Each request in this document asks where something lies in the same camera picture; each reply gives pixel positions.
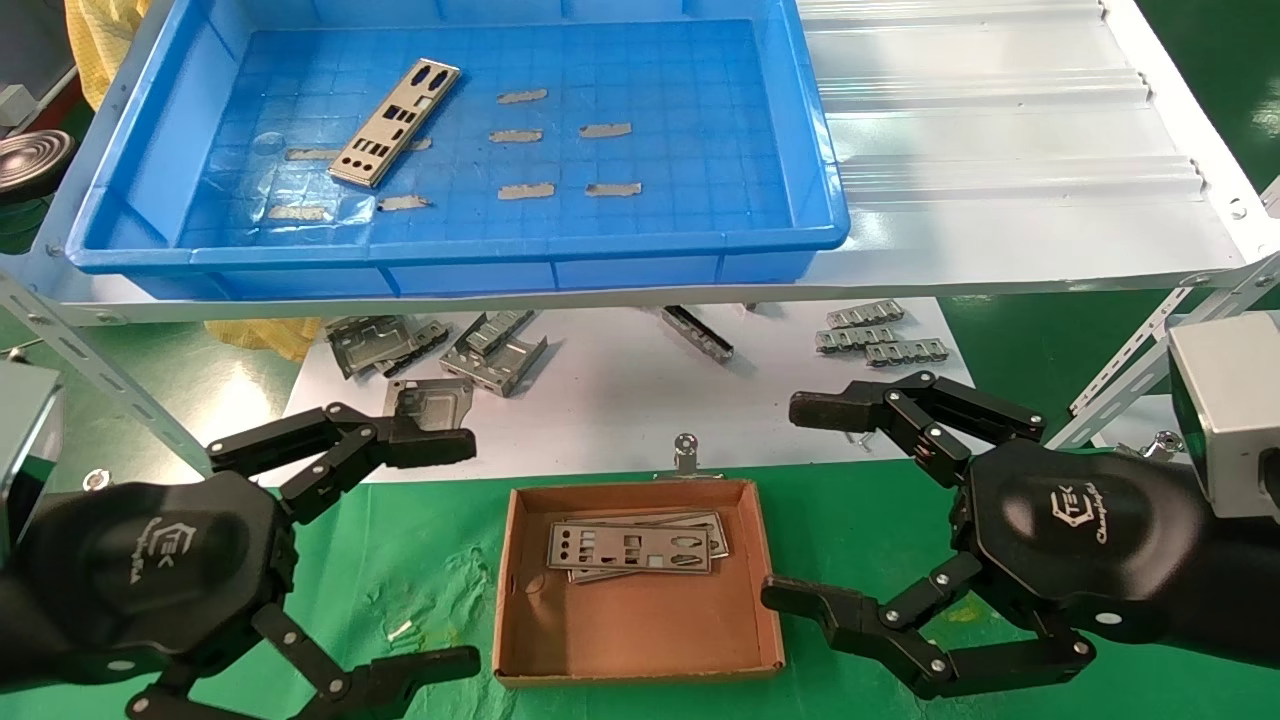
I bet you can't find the long narrow metal part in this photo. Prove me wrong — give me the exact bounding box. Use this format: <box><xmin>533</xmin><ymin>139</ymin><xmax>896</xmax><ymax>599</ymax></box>
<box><xmin>657</xmin><ymin>305</ymin><xmax>736</xmax><ymax>361</ymax></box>

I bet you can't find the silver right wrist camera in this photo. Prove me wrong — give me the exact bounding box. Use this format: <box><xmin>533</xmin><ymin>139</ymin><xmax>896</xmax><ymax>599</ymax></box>
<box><xmin>1168</xmin><ymin>312</ymin><xmax>1280</xmax><ymax>521</ymax></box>

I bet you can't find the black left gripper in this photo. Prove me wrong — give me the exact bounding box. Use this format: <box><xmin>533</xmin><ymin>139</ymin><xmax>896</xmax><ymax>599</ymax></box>
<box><xmin>20</xmin><ymin>403</ymin><xmax>483</xmax><ymax>720</ymax></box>

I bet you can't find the grey metal connector strip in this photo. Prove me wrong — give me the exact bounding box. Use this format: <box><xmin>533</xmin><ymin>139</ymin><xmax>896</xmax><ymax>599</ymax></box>
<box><xmin>826</xmin><ymin>302</ymin><xmax>906</xmax><ymax>329</ymax></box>
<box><xmin>866</xmin><ymin>340</ymin><xmax>951</xmax><ymax>367</ymax></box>
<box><xmin>816</xmin><ymin>325</ymin><xmax>898</xmax><ymax>353</ymax></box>

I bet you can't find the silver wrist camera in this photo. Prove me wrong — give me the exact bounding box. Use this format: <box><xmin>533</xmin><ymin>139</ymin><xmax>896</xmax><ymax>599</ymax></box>
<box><xmin>0</xmin><ymin>360</ymin><xmax>64</xmax><ymax>571</ymax></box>
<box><xmin>1168</xmin><ymin>312</ymin><xmax>1280</xmax><ymax>521</ymax></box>

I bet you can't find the black round disc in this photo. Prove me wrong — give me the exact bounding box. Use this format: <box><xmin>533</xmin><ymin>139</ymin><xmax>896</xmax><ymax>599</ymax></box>
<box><xmin>0</xmin><ymin>128</ymin><xmax>76</xmax><ymax>201</ymax></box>

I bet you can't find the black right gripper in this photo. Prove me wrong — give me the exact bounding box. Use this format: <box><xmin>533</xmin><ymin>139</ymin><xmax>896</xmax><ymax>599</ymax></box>
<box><xmin>760</xmin><ymin>370</ymin><xmax>1216</xmax><ymax>701</ymax></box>

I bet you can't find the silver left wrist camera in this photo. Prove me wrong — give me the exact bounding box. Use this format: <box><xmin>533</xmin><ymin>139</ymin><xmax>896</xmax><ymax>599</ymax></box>
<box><xmin>0</xmin><ymin>360</ymin><xmax>64</xmax><ymax>571</ymax></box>

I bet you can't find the shallow cardboard box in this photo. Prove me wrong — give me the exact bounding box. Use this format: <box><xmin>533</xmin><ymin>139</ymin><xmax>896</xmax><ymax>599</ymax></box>
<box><xmin>492</xmin><ymin>478</ymin><xmax>788</xmax><ymax>691</ymax></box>

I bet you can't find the blue plastic tray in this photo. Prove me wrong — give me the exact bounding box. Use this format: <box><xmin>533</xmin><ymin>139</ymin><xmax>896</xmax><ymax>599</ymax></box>
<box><xmin>50</xmin><ymin>0</ymin><xmax>851</xmax><ymax>301</ymax></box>

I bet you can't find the green table cloth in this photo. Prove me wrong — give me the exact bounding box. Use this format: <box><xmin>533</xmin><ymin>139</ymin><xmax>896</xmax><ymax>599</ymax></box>
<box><xmin>0</xmin><ymin>455</ymin><xmax>1280</xmax><ymax>720</ymax></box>

